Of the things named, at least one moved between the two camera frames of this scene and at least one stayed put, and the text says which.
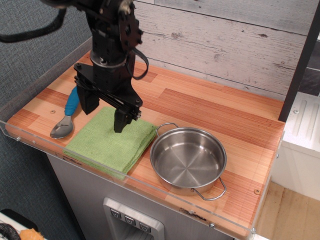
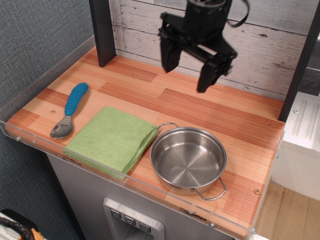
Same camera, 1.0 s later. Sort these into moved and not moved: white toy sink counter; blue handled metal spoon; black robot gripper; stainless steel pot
Moved: black robot gripper
Not moved: stainless steel pot; white toy sink counter; blue handled metal spoon
